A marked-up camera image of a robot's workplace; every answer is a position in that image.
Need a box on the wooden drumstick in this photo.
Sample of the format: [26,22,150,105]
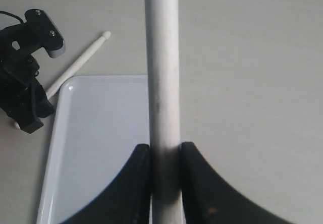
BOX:
[145,0,183,223]
[13,31,112,130]

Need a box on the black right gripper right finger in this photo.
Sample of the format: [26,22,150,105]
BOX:
[180,142,287,223]

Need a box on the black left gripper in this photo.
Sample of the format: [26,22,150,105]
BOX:
[1,23,55,134]

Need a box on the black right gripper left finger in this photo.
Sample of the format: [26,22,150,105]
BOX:
[63,144,151,223]

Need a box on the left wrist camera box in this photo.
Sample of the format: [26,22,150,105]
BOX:
[24,9,66,59]

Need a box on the white rectangular plastic tray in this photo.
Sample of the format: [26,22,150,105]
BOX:
[37,75,149,223]

